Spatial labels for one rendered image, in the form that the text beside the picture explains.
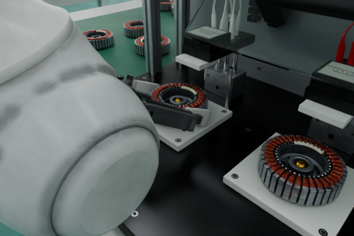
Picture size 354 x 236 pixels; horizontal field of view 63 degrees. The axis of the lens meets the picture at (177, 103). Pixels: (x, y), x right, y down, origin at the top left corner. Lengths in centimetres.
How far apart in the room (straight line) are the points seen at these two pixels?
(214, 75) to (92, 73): 48
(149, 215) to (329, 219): 22
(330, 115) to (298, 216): 13
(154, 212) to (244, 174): 14
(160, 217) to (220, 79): 33
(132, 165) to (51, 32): 8
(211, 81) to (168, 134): 19
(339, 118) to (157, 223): 27
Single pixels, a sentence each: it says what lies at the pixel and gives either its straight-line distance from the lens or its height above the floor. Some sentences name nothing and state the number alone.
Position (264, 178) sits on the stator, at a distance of 43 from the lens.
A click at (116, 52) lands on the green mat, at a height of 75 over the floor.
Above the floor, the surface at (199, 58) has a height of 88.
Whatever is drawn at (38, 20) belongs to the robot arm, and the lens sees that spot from 18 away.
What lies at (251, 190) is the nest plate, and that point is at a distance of 43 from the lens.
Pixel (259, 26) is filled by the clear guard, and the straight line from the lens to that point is 23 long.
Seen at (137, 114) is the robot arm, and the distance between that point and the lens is 16.
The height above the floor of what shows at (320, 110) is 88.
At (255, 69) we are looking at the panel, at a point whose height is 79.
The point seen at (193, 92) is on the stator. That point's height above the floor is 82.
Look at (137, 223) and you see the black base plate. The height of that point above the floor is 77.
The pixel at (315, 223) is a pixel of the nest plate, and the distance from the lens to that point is 42.
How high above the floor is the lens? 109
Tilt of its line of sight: 31 degrees down
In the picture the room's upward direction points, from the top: straight up
